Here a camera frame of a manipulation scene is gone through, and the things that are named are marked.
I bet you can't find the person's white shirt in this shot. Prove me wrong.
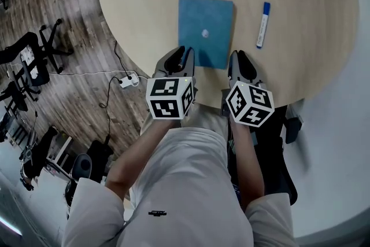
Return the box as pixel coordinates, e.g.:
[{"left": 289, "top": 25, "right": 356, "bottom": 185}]
[{"left": 61, "top": 126, "right": 299, "bottom": 247}]

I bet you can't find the short black cable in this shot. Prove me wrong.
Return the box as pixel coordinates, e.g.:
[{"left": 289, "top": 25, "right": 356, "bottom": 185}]
[{"left": 113, "top": 39, "right": 131, "bottom": 79}]

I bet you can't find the black office chair star base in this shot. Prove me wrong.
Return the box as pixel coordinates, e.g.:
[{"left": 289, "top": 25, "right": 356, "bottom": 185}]
[{"left": 0, "top": 18, "right": 75, "bottom": 87}]

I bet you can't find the thin white cable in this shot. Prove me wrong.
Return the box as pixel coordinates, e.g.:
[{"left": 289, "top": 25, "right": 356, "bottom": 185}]
[{"left": 48, "top": 68, "right": 151, "bottom": 80}]

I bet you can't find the person's right forearm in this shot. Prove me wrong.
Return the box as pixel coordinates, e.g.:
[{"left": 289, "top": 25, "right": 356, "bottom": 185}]
[{"left": 230, "top": 120, "right": 265, "bottom": 212}]

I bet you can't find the person's left forearm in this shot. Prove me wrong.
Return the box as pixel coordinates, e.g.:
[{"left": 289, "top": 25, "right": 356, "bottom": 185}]
[{"left": 105, "top": 117, "right": 182, "bottom": 201}]

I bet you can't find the black bag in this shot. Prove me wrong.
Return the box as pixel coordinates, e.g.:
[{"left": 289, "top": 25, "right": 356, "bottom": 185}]
[{"left": 86, "top": 139, "right": 114, "bottom": 183}]

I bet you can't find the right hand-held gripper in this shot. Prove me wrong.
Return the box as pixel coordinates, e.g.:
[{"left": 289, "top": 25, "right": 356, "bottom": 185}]
[{"left": 220, "top": 50, "right": 275, "bottom": 128}]

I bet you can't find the long black cable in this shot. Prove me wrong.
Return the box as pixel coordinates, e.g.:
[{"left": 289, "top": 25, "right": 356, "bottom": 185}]
[{"left": 99, "top": 76, "right": 123, "bottom": 145}]

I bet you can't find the black office chair with armrest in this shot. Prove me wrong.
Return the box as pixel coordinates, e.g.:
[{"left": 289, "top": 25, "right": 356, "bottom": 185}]
[{"left": 227, "top": 103, "right": 304, "bottom": 207}]

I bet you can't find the white power strip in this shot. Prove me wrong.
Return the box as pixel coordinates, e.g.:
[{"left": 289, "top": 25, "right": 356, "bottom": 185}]
[{"left": 119, "top": 73, "right": 140, "bottom": 89}]

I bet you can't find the grey round-back chair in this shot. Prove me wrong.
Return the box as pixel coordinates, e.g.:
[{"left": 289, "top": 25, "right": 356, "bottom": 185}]
[{"left": 64, "top": 152, "right": 93, "bottom": 208}]

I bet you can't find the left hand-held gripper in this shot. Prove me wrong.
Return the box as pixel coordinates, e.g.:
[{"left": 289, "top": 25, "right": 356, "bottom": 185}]
[{"left": 145, "top": 46, "right": 198, "bottom": 120}]

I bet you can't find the white marker pen blue cap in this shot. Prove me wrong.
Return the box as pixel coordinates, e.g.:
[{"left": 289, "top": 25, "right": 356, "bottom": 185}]
[{"left": 255, "top": 2, "right": 272, "bottom": 50}]

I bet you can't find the blue notebook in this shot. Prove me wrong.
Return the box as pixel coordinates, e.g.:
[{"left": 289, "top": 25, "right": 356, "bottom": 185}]
[{"left": 175, "top": 0, "right": 235, "bottom": 70}]

